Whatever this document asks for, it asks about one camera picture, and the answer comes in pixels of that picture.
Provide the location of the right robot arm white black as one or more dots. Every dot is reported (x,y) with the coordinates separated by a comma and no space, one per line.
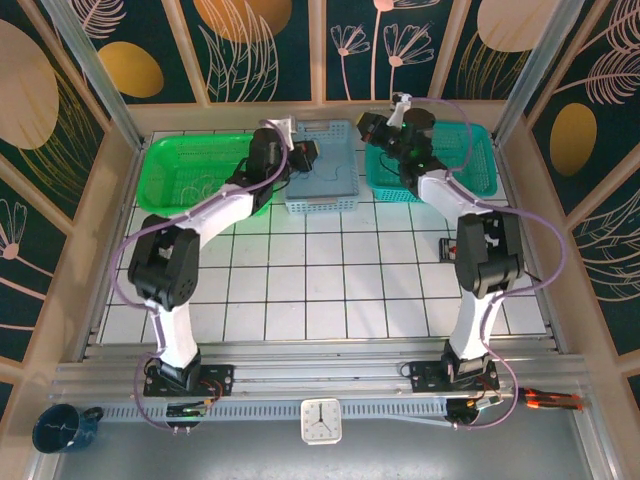
(450,192)

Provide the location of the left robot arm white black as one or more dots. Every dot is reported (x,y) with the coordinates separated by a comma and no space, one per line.
(220,215)

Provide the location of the light blue plastic basket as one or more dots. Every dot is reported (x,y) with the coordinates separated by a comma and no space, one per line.
(330,195)

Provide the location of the teal plastic basket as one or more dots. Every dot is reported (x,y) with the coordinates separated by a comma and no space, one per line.
(475,165)

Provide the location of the green plastic basket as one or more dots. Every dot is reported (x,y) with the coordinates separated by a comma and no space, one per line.
(165,160)

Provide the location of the black tray with orange parts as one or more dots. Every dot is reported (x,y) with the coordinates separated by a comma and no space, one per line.
(447,250)

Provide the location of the white square clock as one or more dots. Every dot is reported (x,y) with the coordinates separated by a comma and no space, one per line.
(321,421)

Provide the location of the small electronics board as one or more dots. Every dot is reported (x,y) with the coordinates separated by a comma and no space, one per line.
(485,402)
(187,411)

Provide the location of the white flat strip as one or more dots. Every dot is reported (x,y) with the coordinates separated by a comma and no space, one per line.
(420,420)

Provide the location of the orange black hand tool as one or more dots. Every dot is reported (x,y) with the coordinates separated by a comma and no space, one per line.
(550,400)

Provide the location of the dark blue mug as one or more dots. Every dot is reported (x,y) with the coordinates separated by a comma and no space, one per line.
(57,430)

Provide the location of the aluminium frame post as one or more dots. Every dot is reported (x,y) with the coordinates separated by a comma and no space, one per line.
(537,75)
(92,75)

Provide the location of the aluminium mounting rail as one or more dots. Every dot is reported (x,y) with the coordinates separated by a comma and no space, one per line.
(325,372)

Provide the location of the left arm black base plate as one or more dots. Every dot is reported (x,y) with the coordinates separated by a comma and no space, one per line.
(222,380)

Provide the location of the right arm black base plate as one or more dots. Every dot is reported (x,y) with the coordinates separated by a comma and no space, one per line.
(422,375)

